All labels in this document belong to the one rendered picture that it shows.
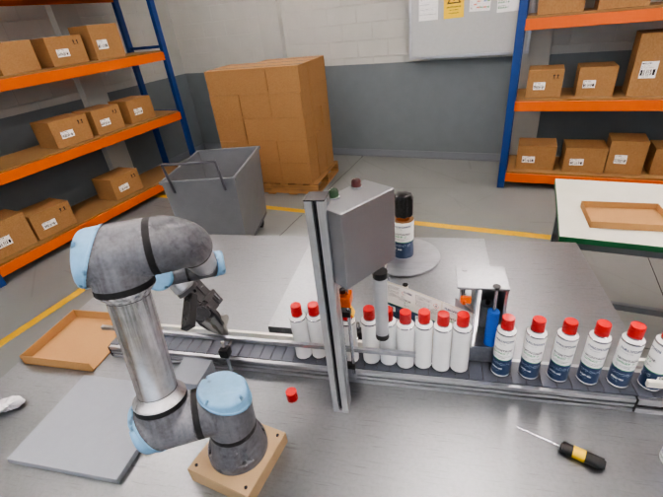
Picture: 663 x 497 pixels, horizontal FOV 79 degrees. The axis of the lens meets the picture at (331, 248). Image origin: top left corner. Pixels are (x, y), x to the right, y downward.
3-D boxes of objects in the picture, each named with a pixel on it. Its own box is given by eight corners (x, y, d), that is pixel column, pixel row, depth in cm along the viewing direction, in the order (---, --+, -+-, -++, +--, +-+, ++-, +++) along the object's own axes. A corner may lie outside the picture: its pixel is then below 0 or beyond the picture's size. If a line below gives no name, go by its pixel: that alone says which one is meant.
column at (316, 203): (351, 400, 119) (329, 190, 85) (348, 413, 115) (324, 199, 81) (336, 398, 120) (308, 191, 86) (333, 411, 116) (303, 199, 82)
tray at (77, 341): (138, 321, 161) (135, 314, 159) (93, 372, 139) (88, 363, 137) (77, 317, 168) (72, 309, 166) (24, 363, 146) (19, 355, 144)
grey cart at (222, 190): (216, 223, 426) (191, 133, 377) (274, 220, 418) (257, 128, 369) (184, 270, 350) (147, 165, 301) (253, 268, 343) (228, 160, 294)
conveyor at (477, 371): (621, 381, 114) (625, 371, 112) (632, 405, 108) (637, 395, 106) (128, 335, 152) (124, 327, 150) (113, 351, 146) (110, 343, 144)
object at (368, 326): (381, 353, 127) (378, 303, 117) (379, 366, 123) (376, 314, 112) (364, 352, 128) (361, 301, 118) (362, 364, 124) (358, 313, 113)
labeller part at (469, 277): (504, 268, 116) (504, 265, 116) (510, 292, 107) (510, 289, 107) (455, 266, 119) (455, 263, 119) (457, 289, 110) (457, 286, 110)
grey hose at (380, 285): (390, 332, 107) (388, 266, 96) (389, 341, 104) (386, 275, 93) (376, 330, 108) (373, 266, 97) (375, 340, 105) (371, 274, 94)
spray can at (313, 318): (326, 346, 132) (319, 297, 122) (330, 357, 128) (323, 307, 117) (310, 350, 131) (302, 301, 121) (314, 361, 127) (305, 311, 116)
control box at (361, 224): (396, 258, 99) (395, 186, 89) (347, 290, 90) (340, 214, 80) (366, 246, 106) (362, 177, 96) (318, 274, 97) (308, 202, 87)
